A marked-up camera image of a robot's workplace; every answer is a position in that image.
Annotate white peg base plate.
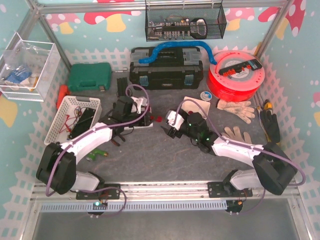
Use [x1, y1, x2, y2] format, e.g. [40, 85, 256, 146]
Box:
[127, 107, 154, 128]

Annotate white parts tray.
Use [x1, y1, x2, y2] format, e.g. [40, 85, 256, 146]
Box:
[181, 96, 211, 119]

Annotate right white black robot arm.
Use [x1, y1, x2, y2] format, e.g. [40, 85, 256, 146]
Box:
[163, 110, 297, 196]

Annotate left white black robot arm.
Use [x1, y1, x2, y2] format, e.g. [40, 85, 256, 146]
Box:
[36, 96, 150, 197]

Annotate orange black pliers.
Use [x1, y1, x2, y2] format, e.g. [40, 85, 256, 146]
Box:
[110, 136, 126, 147]

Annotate black aluminium extrusion piece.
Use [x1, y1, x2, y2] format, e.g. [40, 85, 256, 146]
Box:
[116, 77, 128, 97]

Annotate black toolbox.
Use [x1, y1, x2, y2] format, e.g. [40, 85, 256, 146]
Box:
[129, 47, 204, 90]

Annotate black device in basket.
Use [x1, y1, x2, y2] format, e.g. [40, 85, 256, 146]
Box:
[68, 108, 96, 140]

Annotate white work glove lower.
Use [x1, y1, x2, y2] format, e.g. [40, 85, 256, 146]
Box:
[221, 126, 252, 144]

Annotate white work glove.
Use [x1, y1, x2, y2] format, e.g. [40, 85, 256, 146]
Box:
[221, 126, 252, 144]
[216, 99, 255, 124]

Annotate white work glove upper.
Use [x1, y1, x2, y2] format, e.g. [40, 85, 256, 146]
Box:
[216, 99, 255, 124]

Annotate green plastic case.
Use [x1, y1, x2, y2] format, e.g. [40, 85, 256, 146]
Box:
[67, 62, 112, 92]

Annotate white perforated basket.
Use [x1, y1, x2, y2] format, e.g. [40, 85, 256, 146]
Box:
[44, 95, 102, 146]

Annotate red filament spool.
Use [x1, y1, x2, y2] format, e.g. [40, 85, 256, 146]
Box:
[206, 50, 265, 102]

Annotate black red connector strip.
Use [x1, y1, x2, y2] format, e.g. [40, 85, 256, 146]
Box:
[218, 59, 262, 77]

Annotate clear acrylic box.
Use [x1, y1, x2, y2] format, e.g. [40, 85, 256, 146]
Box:
[0, 32, 61, 102]

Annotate blue white gloves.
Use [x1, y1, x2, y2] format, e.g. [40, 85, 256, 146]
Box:
[4, 65, 32, 87]

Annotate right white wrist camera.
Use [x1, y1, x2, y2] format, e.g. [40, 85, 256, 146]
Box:
[165, 110, 185, 131]

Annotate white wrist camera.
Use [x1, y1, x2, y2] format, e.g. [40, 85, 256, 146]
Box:
[130, 96, 147, 114]
[165, 110, 185, 131]

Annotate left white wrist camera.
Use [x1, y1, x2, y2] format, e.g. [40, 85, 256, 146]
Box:
[130, 96, 147, 114]

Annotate green screwdriver handle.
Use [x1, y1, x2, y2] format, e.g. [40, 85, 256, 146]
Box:
[85, 148, 109, 162]

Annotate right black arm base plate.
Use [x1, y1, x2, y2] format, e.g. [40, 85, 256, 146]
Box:
[207, 181, 253, 198]

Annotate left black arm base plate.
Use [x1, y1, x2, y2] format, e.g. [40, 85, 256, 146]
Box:
[75, 183, 122, 200]

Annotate grey slotted cable duct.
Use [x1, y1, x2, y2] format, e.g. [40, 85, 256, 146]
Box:
[40, 200, 228, 213]

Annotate orange tool handle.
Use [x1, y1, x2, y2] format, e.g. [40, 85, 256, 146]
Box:
[56, 84, 70, 109]

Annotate blue corrugated hose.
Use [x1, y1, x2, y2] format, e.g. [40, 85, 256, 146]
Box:
[138, 41, 219, 66]

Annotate black mesh wire basket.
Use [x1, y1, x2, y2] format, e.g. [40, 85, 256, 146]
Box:
[145, 0, 227, 42]

